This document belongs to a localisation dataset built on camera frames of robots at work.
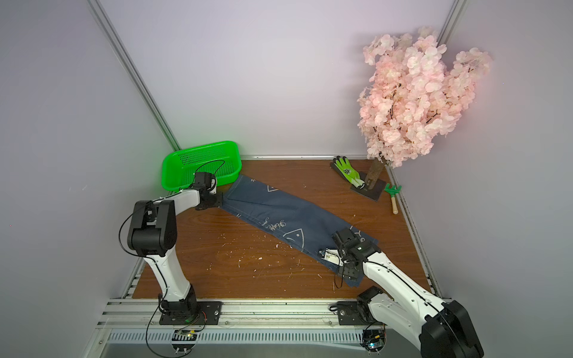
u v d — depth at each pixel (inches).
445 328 15.2
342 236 25.7
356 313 28.6
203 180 32.8
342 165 45.9
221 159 44.9
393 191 42.1
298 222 37.2
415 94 23.0
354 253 22.8
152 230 20.7
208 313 28.7
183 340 28.3
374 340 27.5
